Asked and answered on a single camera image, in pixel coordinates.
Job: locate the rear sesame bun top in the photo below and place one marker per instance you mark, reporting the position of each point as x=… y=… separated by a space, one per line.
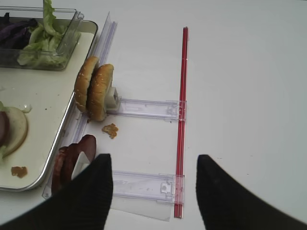
x=100 y=84

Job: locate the rear dark sausage slice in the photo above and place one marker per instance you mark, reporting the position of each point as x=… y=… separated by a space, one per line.
x=88 y=145

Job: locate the right red strip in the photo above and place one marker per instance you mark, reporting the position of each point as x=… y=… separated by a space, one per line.
x=181 y=119

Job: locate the front sesame bun top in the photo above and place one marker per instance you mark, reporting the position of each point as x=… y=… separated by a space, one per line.
x=82 y=82

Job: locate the right upper clear pusher track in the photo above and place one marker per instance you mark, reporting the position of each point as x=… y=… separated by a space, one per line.
x=146 y=109

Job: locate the sesame bun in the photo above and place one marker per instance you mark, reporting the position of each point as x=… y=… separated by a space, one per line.
x=82 y=82
x=100 y=84

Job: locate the clear plastic salad container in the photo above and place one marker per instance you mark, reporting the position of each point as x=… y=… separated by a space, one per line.
x=68 y=17

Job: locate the lettuce leaf under patty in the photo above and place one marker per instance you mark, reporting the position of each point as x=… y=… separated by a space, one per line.
x=2 y=149

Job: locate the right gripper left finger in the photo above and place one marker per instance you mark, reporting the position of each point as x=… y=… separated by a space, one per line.
x=83 y=204

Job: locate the right lower clear pusher track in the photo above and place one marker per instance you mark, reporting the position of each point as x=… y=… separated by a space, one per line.
x=145 y=194

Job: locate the bottom bun on tray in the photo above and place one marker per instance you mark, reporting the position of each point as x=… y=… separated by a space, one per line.
x=18 y=130

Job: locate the clear pusher track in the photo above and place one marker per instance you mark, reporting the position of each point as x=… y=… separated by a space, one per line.
x=146 y=109
x=145 y=194

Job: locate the cream rectangular serving tray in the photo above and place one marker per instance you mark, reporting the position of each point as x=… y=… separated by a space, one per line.
x=49 y=94

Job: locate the orange food scrap on tray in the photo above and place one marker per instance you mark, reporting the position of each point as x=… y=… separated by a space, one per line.
x=20 y=172

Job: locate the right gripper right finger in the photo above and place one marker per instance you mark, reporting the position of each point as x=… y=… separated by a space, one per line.
x=225 y=204

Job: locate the purple cabbage pile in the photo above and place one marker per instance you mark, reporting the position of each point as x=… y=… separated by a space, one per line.
x=15 y=35

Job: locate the brown crumb on table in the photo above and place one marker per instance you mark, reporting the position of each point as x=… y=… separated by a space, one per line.
x=111 y=130

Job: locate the green lettuce pile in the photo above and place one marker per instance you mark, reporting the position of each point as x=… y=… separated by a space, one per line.
x=44 y=42

